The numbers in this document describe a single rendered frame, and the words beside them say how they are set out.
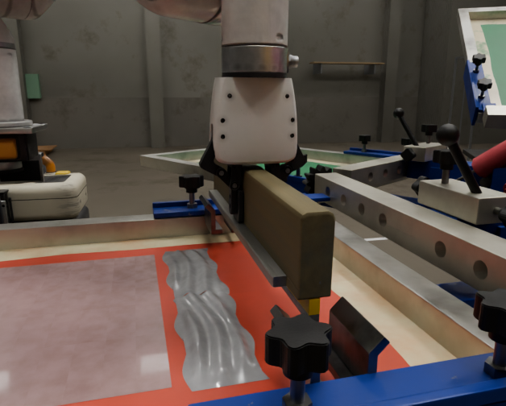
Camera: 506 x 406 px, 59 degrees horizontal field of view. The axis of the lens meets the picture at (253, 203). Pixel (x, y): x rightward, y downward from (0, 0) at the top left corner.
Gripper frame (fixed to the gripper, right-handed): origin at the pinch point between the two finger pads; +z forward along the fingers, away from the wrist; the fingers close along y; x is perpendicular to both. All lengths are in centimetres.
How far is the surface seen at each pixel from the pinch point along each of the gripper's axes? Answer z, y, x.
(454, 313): 7.9, -16.3, 17.8
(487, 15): -45, -133, -119
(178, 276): 11.4, 9.0, -5.7
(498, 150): -2, -60, -26
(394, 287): 9.1, -15.3, 8.6
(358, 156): 9, -62, -90
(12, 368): 11.8, 25.9, 11.0
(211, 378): 11.4, 8.3, 17.3
